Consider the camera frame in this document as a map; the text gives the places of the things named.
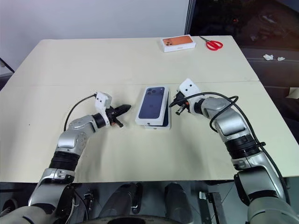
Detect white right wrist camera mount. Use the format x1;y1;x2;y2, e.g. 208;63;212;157
178;78;202;115

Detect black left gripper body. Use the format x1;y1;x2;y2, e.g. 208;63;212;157
106;106;120;126

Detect dark rounded shape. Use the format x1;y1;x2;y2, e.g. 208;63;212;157
164;182;195;218
102;182;143;218

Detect orange-print white phone box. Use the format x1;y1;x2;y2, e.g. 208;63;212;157
161;35;197;53

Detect dark curved robot torso rim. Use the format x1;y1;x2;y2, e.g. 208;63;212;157
88;210;211;224

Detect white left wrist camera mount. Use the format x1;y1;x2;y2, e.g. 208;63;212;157
94;91;114;127

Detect red-handled scissors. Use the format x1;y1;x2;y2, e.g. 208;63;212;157
199;35;224;51

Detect grey window frame post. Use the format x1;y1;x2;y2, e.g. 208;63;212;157
184;0;197;36

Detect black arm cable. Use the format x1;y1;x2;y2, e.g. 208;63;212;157
63;94;99;131
174;91;288;196

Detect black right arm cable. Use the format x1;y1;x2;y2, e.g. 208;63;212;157
174;91;288;196

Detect white box lid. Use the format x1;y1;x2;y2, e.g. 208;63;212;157
135;86;170;126

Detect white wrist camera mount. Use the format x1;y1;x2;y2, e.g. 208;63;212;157
178;78;202;115
94;91;114;127

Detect white box bottom tray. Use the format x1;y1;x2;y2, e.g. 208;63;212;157
144;90;172;131

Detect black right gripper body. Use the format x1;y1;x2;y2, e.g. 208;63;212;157
174;91;191;113

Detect black clamp under table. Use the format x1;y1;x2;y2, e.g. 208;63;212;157
82;192;94;211

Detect black metal frame bracket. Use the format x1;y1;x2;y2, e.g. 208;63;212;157
198;190;228;224

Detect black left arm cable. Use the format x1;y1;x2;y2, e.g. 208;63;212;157
63;94;99;131

